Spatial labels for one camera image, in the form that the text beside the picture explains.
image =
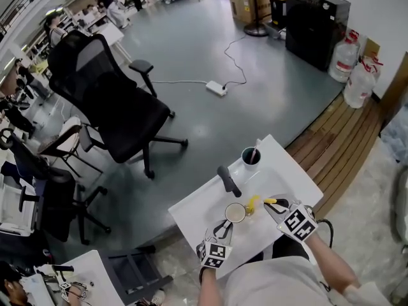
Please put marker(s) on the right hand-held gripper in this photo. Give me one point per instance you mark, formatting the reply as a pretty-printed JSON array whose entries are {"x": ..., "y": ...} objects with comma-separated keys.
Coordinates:
[{"x": 299, "y": 223}]

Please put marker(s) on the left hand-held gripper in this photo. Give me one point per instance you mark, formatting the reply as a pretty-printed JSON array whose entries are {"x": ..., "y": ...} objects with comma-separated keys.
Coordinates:
[{"x": 213, "y": 253}]

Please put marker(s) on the white mug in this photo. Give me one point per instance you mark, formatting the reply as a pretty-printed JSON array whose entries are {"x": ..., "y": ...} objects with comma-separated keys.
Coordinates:
[{"x": 235, "y": 212}]

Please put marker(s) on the yellow cleaning brush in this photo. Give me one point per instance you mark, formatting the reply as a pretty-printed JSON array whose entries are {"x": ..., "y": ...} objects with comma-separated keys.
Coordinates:
[{"x": 254, "y": 201}]

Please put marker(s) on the person's right forearm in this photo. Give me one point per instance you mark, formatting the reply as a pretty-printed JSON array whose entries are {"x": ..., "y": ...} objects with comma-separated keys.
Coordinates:
[{"x": 334, "y": 266}]

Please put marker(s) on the person's left forearm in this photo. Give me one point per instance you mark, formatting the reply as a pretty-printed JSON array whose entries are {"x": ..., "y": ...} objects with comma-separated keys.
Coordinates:
[{"x": 210, "y": 288}]

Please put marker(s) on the white ceramic sink basin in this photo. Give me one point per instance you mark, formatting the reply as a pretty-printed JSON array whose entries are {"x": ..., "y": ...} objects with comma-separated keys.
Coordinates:
[{"x": 280, "y": 183}]

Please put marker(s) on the person's black trousers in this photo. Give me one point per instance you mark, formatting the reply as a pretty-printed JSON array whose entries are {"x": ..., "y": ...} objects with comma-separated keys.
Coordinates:
[{"x": 290, "y": 247}]

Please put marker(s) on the white tumbler with dark interior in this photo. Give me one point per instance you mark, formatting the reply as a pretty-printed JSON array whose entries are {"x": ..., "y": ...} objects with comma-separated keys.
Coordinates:
[{"x": 251, "y": 167}]

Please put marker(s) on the pink toothbrush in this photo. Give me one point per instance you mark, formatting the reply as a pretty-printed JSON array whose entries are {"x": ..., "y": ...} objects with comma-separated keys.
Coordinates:
[{"x": 257, "y": 145}]

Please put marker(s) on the person's light grey shirt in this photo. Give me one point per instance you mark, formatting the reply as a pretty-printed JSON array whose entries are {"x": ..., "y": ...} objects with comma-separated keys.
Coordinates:
[{"x": 271, "y": 285}]

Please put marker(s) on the wooden slatted decking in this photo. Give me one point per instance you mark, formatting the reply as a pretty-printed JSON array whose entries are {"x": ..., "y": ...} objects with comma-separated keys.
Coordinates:
[{"x": 338, "y": 145}]

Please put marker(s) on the black metal sink stand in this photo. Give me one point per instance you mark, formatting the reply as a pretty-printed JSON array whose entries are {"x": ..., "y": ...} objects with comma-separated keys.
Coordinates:
[{"x": 140, "y": 276}]

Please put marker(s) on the white egg chair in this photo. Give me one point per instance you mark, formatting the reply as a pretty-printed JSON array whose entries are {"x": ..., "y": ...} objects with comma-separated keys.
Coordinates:
[{"x": 401, "y": 209}]

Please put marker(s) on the white power strip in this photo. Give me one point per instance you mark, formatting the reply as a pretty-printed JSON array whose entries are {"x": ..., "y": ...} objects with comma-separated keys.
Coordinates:
[{"x": 215, "y": 88}]

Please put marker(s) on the white sink basin without cabinet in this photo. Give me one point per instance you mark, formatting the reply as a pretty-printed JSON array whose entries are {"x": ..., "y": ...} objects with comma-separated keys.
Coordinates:
[{"x": 92, "y": 273}]

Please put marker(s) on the marble print panel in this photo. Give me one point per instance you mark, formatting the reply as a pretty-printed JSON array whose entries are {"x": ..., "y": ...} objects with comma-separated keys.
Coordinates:
[{"x": 396, "y": 132}]

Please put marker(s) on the black mesh office chair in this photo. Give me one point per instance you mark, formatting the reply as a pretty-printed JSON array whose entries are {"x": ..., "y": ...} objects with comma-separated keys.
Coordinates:
[{"x": 127, "y": 116}]

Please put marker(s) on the tall brown board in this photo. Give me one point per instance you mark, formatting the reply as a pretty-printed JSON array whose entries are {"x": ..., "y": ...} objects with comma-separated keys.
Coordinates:
[{"x": 395, "y": 91}]

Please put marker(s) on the small black faucet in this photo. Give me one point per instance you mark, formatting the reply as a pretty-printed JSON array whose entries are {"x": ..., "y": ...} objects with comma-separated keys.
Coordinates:
[{"x": 62, "y": 268}]

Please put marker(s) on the black swivel chair with jacket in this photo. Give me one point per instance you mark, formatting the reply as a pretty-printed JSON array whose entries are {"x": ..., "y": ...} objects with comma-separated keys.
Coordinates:
[{"x": 57, "y": 202}]

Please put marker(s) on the grey dustpan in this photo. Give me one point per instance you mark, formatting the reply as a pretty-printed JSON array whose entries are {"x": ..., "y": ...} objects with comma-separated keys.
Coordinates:
[{"x": 273, "y": 31}]

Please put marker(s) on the black standing fan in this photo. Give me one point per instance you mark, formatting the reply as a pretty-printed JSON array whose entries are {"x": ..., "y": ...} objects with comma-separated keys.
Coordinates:
[{"x": 255, "y": 30}]

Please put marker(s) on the folding chair with white seat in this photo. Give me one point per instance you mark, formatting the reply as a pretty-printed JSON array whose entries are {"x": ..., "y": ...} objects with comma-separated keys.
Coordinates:
[{"x": 71, "y": 132}]

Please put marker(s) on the black washing machine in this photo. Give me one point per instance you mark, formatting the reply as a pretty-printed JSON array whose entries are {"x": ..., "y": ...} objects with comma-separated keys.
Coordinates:
[{"x": 314, "y": 30}]

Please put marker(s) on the small brown cardboard sheet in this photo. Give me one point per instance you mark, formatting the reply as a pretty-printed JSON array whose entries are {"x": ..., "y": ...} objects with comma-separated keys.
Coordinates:
[{"x": 371, "y": 46}]

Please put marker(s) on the black bin with yellow lid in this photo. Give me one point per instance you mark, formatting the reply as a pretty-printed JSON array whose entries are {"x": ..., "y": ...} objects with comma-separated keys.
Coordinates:
[{"x": 276, "y": 10}]

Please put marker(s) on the large cardboard box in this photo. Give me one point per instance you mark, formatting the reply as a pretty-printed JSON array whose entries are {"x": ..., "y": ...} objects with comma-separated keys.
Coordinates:
[{"x": 243, "y": 8}]

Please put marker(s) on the white plastic drawer unit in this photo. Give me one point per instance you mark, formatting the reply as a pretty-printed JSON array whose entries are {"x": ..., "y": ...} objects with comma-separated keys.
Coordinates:
[{"x": 16, "y": 209}]

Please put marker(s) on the white table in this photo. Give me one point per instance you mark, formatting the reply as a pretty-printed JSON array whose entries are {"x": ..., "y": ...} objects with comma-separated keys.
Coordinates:
[{"x": 113, "y": 32}]

